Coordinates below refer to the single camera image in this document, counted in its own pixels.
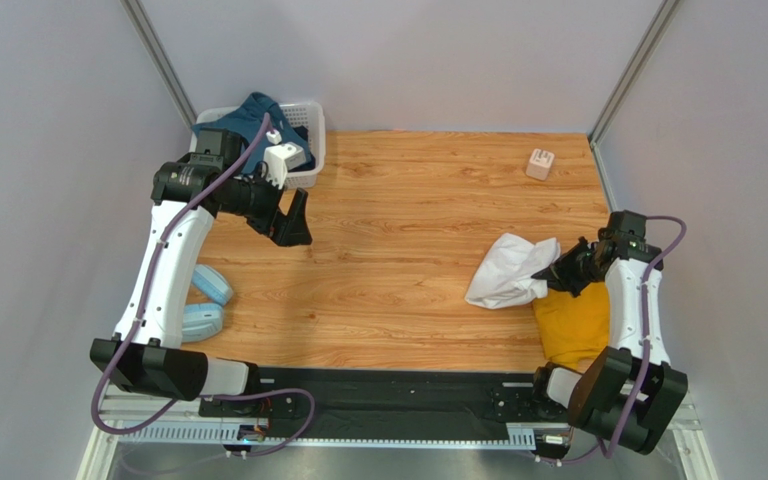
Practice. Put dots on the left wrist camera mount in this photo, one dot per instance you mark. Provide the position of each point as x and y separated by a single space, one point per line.
280 158

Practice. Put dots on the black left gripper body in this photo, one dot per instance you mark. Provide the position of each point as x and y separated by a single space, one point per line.
262 206

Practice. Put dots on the white t shirt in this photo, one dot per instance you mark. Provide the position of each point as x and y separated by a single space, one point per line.
504 278

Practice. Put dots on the aluminium frame rail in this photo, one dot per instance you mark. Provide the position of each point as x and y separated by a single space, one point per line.
683 453

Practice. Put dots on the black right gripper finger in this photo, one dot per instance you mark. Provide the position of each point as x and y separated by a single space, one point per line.
559 270
560 284

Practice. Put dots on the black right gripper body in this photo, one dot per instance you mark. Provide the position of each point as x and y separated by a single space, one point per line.
577 267

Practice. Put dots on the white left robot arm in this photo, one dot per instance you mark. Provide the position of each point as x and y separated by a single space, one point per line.
144 355

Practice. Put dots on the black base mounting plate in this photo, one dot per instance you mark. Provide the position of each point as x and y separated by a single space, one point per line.
357 404

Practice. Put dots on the folded yellow t shirt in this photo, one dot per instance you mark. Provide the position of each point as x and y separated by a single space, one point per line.
573 330

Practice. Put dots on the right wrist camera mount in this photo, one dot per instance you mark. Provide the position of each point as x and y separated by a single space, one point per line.
624 237

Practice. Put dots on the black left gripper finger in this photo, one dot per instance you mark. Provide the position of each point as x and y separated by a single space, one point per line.
298 233
283 231

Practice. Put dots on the white plastic laundry basket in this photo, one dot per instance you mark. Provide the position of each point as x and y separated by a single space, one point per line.
307 114

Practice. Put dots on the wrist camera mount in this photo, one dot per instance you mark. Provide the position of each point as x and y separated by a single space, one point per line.
280 158
624 237

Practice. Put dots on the blue t shirt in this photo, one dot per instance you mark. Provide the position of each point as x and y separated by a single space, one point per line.
247 119

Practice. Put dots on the small pink box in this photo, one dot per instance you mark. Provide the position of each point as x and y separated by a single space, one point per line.
539 164

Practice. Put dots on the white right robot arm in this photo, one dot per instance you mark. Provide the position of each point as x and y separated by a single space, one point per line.
630 393

